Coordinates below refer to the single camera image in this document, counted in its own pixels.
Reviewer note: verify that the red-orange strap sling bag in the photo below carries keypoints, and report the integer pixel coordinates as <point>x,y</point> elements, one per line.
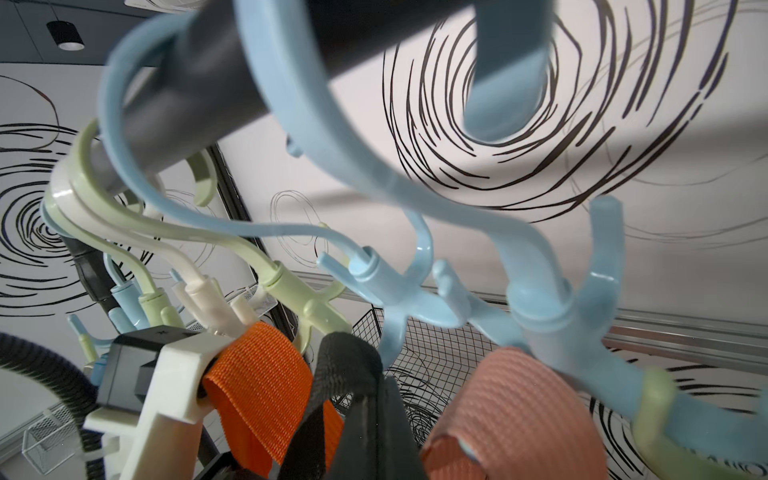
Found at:
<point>260,385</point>

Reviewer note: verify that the black crescent shoulder bag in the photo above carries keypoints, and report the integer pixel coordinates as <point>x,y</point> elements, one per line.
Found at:
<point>376,440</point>

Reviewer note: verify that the pink backpack bag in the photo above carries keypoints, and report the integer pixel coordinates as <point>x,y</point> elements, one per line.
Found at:
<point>515,419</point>

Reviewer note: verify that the middle light green hook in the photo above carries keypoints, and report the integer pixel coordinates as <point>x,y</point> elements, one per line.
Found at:
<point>312,307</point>

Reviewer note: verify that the middle white hook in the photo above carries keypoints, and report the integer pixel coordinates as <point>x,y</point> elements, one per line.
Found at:
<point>199,293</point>

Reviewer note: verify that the leftmost light blue hook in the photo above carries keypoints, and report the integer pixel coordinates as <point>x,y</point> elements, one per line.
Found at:
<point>118,298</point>

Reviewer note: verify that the light green swivel hook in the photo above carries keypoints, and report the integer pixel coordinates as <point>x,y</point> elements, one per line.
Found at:
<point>680,437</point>

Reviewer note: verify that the dark grey clothes rack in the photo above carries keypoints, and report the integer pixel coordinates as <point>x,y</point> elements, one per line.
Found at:
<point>202,89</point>

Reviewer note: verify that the black ceiling spotlight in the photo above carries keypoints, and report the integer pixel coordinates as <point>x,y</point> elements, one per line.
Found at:
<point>65,35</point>

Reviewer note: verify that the black wire basket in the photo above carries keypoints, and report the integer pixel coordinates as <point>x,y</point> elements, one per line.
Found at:
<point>432,367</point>

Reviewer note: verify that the aluminium wall rail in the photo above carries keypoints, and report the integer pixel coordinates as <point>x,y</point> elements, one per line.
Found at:
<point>731,345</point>

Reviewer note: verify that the white wire basket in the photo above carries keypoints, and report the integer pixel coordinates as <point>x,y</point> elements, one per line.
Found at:
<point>51,440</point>

